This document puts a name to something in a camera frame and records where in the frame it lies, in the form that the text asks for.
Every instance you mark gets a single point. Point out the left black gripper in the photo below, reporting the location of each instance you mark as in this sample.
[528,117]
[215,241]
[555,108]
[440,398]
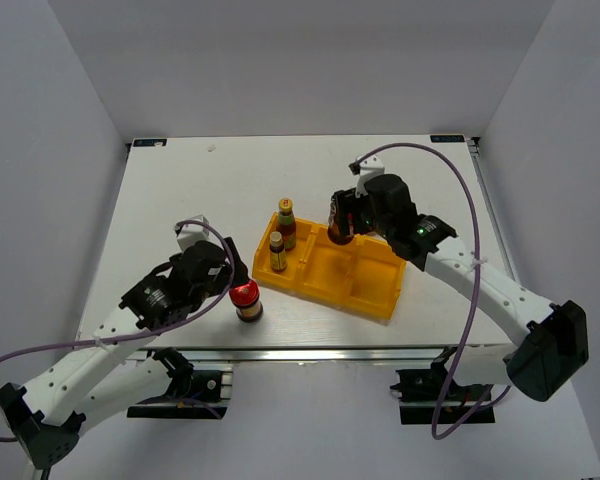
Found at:
[225,274]

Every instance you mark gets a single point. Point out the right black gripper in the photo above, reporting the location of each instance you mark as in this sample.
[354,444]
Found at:
[346,202]

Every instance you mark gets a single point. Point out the red-lid sauce jar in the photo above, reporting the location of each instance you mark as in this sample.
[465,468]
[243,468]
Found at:
[246,300]
[339,228]

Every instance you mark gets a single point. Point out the small yellow-label oil bottle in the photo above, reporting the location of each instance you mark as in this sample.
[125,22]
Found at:
[278,262]

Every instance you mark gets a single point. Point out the yellow-cap green-label sauce bottle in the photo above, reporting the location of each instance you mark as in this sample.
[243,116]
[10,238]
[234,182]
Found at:
[286,223]

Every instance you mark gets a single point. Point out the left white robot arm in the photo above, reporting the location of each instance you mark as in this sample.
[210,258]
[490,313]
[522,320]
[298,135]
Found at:
[51,412]

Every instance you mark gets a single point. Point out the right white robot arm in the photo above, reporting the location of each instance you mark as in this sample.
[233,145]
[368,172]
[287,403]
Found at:
[548,342]

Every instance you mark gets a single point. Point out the yellow three-compartment bin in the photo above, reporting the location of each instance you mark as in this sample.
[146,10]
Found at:
[363,277]

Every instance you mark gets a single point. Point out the right blue table label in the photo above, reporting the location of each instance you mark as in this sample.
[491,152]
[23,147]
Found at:
[447,138]

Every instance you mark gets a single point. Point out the blue table label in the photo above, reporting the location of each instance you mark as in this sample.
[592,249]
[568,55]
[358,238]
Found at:
[447,138]
[149,142]

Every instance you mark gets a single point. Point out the left blue table label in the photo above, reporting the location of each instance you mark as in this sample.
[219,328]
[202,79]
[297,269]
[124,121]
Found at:
[149,142]

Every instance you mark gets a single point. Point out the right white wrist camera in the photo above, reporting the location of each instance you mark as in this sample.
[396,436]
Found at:
[365,169]

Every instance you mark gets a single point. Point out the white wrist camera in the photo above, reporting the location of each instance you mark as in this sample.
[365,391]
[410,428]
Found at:
[365,169]
[188,235]

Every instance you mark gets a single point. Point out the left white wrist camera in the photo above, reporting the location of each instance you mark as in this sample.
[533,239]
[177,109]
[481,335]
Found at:
[188,235]

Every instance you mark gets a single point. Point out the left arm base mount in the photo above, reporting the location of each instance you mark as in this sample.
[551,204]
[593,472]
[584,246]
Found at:
[198,392]

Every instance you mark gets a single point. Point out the aluminium table rail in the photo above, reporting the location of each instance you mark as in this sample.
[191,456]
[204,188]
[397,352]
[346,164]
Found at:
[302,355]

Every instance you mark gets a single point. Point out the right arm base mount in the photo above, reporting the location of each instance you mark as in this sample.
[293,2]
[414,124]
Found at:
[420,377]

